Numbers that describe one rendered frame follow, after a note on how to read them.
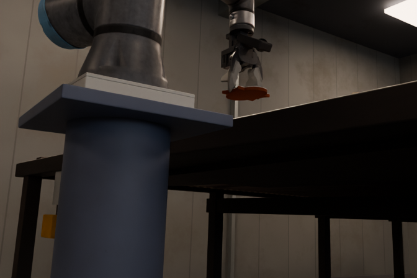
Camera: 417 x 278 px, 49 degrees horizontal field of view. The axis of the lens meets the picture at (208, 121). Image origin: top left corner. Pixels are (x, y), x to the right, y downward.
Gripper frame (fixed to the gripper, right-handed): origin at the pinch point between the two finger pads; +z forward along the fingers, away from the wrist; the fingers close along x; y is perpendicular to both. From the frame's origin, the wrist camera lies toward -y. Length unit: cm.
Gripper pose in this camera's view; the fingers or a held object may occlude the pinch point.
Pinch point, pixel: (246, 92)
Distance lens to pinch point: 128.1
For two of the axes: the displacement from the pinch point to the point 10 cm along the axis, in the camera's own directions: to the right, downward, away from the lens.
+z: -0.2, 9.7, -2.5
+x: -7.9, -1.6, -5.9
